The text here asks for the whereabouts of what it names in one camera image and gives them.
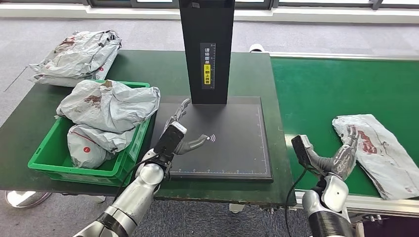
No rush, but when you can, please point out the chrome round base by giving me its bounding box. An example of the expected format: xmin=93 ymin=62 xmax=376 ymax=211
xmin=4 ymin=191 xmax=52 ymax=209

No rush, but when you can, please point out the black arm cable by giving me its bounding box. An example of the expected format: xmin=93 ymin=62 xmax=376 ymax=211
xmin=113 ymin=154 xmax=158 ymax=200
xmin=285 ymin=166 xmax=310 ymax=237

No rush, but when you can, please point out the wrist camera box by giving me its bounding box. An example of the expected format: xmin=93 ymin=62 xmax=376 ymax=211
xmin=154 ymin=121 xmax=188 ymax=167
xmin=291 ymin=134 xmax=317 ymax=171

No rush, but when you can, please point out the dark window frame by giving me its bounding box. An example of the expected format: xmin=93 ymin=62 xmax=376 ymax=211
xmin=0 ymin=0 xmax=419 ymax=10

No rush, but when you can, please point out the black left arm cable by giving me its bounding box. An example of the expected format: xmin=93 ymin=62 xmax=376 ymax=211
xmin=113 ymin=154 xmax=158 ymax=200

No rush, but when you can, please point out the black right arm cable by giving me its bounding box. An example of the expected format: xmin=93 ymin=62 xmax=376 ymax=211
xmin=285 ymin=166 xmax=310 ymax=237

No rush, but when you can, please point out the grey parcel bag faded print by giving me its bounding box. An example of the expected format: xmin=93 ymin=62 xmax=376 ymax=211
xmin=55 ymin=79 xmax=161 ymax=134

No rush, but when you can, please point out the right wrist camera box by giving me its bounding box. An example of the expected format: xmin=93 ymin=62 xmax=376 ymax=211
xmin=291 ymin=134 xmax=317 ymax=171

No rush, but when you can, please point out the white parcel bag red dot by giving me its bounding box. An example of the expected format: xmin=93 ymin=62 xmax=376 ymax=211
xmin=67 ymin=124 xmax=136 ymax=170

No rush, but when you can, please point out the green plastic crate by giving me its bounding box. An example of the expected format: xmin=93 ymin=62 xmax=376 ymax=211
xmin=28 ymin=80 xmax=155 ymax=188

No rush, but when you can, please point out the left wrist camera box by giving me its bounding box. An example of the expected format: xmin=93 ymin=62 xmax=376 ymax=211
xmin=154 ymin=121 xmax=188 ymax=167

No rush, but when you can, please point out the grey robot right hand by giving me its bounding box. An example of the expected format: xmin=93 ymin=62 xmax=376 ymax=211
xmin=307 ymin=124 xmax=359 ymax=181

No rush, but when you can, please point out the green conveyor belt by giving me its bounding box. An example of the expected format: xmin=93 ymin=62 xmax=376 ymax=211
xmin=270 ymin=57 xmax=419 ymax=200

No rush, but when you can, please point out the dark green table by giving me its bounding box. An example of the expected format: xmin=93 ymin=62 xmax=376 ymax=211
xmin=0 ymin=49 xmax=297 ymax=207

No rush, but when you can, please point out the white window sill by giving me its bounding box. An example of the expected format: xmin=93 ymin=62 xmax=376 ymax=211
xmin=0 ymin=3 xmax=419 ymax=25

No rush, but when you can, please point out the black inbound scanner machine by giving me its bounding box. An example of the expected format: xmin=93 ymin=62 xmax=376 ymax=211
xmin=150 ymin=0 xmax=273 ymax=183

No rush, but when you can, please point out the crumpled grey parcel bag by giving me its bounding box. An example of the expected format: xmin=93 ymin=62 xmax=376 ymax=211
xmin=32 ymin=49 xmax=119 ymax=88
xmin=29 ymin=30 xmax=123 ymax=80

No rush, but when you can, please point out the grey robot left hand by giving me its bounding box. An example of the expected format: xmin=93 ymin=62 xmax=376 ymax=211
xmin=164 ymin=98 xmax=210 ymax=156

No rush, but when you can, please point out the grey parcel bag red print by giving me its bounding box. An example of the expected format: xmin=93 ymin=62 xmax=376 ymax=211
xmin=332 ymin=114 xmax=419 ymax=201

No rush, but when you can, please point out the aluminium conveyor frame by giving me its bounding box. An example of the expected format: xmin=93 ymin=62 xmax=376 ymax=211
xmin=268 ymin=51 xmax=419 ymax=218

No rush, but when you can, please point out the black yellow label sticker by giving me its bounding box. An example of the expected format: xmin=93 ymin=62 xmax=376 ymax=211
xmin=200 ymin=42 xmax=217 ymax=90

